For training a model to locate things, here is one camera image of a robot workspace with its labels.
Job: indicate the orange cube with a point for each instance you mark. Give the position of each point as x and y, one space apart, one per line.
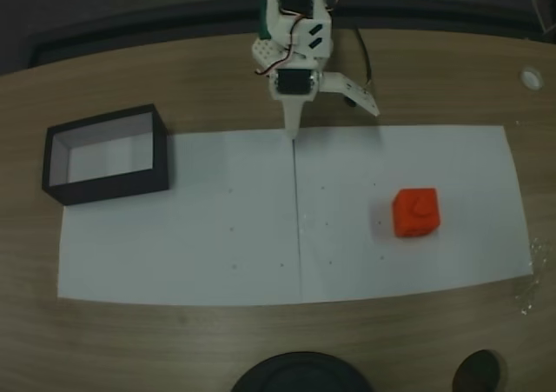
417 214

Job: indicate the black rectangular box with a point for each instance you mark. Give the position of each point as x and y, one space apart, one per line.
108 190

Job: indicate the green table clamp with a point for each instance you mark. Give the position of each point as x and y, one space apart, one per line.
264 22

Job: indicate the white paper sheet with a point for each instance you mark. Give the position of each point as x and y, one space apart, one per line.
195 235
347 257

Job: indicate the large black round object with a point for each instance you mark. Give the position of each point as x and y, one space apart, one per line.
299 374

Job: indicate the small dark round object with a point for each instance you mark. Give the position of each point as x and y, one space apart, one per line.
480 372

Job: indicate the white perforated base plate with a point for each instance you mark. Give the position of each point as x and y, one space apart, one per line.
265 53

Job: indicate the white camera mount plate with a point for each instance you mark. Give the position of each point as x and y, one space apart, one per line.
354 92

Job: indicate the dark metal frame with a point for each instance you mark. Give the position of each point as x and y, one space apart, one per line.
543 9

